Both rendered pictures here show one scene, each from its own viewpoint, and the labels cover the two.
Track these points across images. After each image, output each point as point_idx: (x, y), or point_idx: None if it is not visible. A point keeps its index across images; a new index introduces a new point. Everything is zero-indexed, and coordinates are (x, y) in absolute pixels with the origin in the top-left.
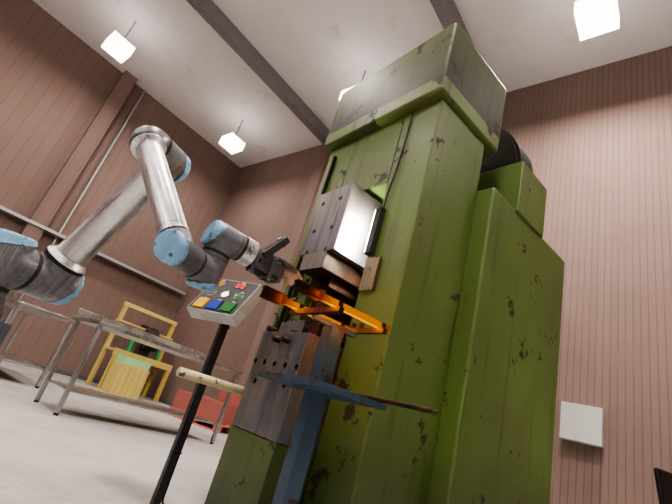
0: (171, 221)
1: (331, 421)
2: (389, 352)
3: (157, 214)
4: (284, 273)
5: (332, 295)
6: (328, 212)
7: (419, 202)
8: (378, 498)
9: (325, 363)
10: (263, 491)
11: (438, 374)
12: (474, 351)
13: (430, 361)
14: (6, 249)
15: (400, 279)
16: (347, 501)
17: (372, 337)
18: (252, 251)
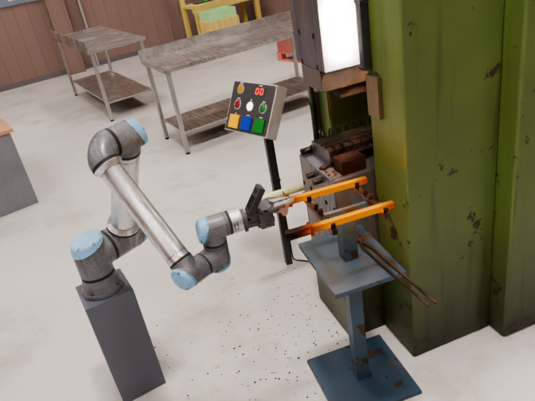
0: (170, 258)
1: (384, 234)
2: (412, 190)
3: (158, 251)
4: (275, 212)
5: None
6: (303, 9)
7: (400, 5)
8: (437, 284)
9: (346, 245)
10: None
11: (484, 165)
12: (524, 132)
13: (469, 161)
14: (92, 258)
15: (403, 117)
16: (408, 297)
17: (394, 172)
18: (239, 227)
